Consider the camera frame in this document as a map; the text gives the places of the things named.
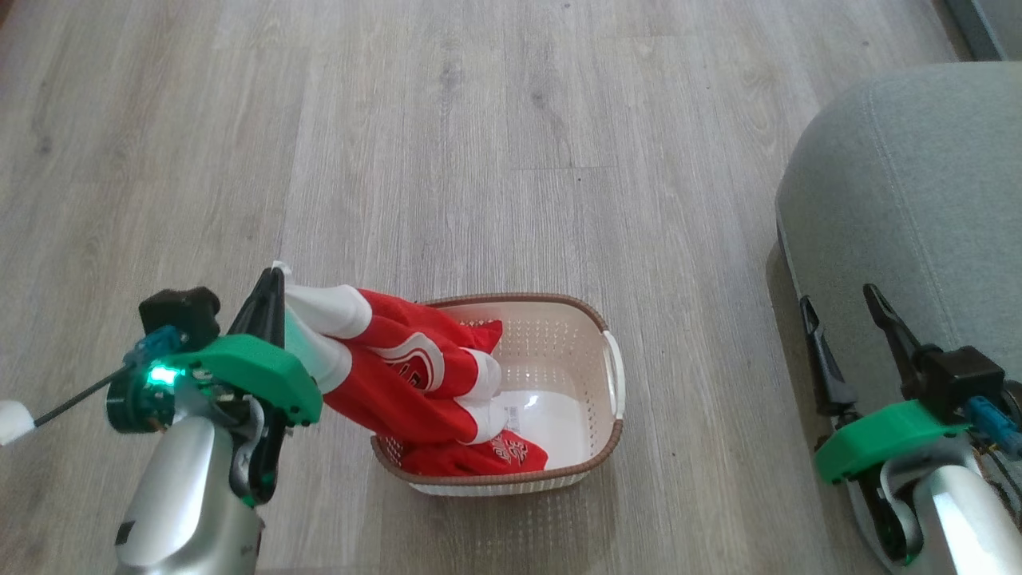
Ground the white cable clip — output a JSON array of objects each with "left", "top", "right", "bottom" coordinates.
[{"left": 0, "top": 399, "right": 38, "bottom": 446}]

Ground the red and white garment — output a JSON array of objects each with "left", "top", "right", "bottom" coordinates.
[{"left": 271, "top": 261, "right": 549, "bottom": 478}]

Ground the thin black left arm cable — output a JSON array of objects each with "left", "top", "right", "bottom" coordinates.
[{"left": 32, "top": 366, "right": 135, "bottom": 429}]

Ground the grey sofa seat section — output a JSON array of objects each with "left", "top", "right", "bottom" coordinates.
[{"left": 945, "top": 0, "right": 1022, "bottom": 62}]

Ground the blue right camera connector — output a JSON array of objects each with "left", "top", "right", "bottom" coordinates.
[{"left": 965, "top": 395, "right": 1022, "bottom": 458}]

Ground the rounded grey sofa seat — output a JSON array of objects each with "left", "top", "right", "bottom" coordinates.
[{"left": 773, "top": 62, "right": 1022, "bottom": 480}]

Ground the blue camera connector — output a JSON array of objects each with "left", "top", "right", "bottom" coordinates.
[
  {"left": 965, "top": 395, "right": 1022, "bottom": 458},
  {"left": 124, "top": 325, "right": 189, "bottom": 368}
]

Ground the beige perforated laundry basket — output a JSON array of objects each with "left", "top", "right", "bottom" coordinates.
[{"left": 370, "top": 292, "right": 626, "bottom": 498}]

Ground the blue left camera connector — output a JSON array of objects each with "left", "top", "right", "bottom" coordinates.
[{"left": 124, "top": 325, "right": 189, "bottom": 368}]

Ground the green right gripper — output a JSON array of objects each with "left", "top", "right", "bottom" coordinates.
[{"left": 800, "top": 284, "right": 991, "bottom": 565}]

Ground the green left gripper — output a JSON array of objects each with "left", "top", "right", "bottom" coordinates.
[{"left": 108, "top": 268, "right": 323, "bottom": 508}]

